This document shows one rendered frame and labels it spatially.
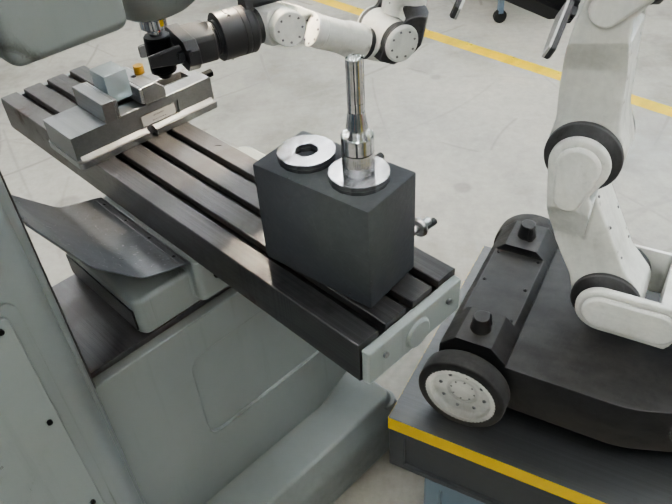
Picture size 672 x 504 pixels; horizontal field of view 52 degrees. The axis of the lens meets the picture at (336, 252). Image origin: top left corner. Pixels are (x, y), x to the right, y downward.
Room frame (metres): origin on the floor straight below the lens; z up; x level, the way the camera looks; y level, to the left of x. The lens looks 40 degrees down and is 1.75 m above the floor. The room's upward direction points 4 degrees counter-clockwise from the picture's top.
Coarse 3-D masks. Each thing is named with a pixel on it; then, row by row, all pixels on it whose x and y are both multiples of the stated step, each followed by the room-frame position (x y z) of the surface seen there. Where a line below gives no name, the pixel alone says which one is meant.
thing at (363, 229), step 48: (288, 144) 0.92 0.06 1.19; (336, 144) 0.93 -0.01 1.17; (288, 192) 0.85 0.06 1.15; (336, 192) 0.81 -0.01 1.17; (384, 192) 0.80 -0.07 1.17; (288, 240) 0.86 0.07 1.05; (336, 240) 0.79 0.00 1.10; (384, 240) 0.78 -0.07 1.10; (336, 288) 0.80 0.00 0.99; (384, 288) 0.78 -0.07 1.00
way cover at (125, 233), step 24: (24, 216) 0.92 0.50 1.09; (48, 216) 1.07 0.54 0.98; (72, 216) 1.13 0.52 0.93; (96, 216) 1.14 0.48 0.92; (120, 216) 1.14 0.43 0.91; (48, 240) 0.84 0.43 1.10; (72, 240) 0.98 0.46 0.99; (96, 240) 1.04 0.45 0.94; (120, 240) 1.05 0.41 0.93; (144, 240) 1.06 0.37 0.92; (96, 264) 0.89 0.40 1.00; (120, 264) 0.95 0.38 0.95; (144, 264) 0.97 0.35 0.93; (168, 264) 0.97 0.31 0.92
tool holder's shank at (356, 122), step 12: (348, 60) 0.83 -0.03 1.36; (360, 60) 0.83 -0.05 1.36; (348, 72) 0.83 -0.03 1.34; (360, 72) 0.83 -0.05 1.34; (348, 84) 0.83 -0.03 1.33; (360, 84) 0.83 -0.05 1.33; (348, 96) 0.83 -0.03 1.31; (360, 96) 0.83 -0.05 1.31; (348, 108) 0.83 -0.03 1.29; (360, 108) 0.83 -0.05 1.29; (348, 120) 0.83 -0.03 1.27; (360, 120) 0.83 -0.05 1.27; (360, 132) 0.82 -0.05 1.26
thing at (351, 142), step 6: (342, 132) 0.84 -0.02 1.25; (348, 132) 0.84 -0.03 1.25; (366, 132) 0.84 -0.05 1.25; (372, 132) 0.84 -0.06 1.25; (342, 138) 0.83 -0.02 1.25; (348, 138) 0.83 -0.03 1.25; (354, 138) 0.83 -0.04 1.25; (360, 138) 0.82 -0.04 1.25; (366, 138) 0.82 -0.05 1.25; (372, 138) 0.83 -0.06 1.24; (348, 144) 0.82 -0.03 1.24; (354, 144) 0.82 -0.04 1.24; (360, 144) 0.82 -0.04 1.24; (366, 144) 0.82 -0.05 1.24
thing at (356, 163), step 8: (344, 152) 0.83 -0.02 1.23; (352, 152) 0.82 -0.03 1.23; (360, 152) 0.82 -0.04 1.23; (368, 152) 0.82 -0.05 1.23; (344, 160) 0.83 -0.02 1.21; (352, 160) 0.82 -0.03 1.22; (360, 160) 0.82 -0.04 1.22; (368, 160) 0.82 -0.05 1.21; (344, 168) 0.83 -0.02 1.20; (352, 168) 0.82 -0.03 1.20; (360, 168) 0.82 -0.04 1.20; (368, 168) 0.82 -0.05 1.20; (352, 176) 0.82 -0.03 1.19; (360, 176) 0.82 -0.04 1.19; (368, 176) 0.82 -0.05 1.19
